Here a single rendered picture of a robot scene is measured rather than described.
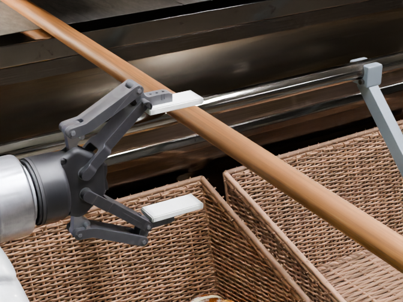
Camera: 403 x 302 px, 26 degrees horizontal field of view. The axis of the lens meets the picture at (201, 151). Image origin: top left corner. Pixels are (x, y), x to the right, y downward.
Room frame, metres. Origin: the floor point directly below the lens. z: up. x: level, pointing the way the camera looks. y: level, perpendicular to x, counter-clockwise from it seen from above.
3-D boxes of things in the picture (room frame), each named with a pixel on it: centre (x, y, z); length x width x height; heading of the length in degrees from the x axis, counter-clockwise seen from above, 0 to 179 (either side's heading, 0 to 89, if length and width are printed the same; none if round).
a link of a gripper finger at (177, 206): (0.92, 0.03, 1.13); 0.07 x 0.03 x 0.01; 121
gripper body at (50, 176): (0.85, 0.15, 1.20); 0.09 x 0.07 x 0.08; 121
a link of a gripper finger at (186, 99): (0.92, 0.03, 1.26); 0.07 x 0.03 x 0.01; 121
